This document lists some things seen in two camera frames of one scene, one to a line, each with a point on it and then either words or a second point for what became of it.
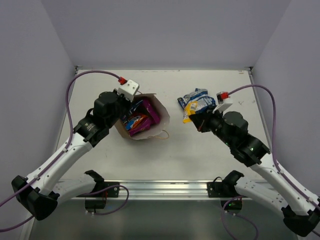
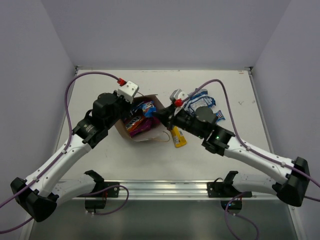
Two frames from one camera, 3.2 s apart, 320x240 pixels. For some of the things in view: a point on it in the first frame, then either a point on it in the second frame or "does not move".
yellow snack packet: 190,109 to 179,139
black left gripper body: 124,107 does not move
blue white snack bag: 201,95 does not move
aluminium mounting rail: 160,190 does not move
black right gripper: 201,120 to 167,117
